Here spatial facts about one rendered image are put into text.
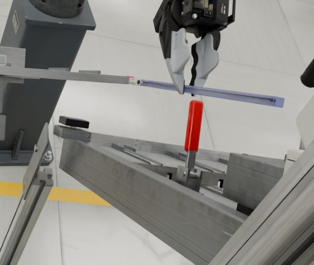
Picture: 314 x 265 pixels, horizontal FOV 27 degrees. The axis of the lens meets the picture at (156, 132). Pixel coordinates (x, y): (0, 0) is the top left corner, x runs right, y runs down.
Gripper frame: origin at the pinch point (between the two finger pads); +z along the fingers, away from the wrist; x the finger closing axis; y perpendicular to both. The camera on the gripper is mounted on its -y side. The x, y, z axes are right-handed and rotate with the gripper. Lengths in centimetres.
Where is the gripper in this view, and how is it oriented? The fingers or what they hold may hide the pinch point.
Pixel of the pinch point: (185, 87)
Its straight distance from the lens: 96.0
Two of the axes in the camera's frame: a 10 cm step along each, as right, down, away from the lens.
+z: -0.7, 9.8, -1.8
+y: 3.9, -1.4, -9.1
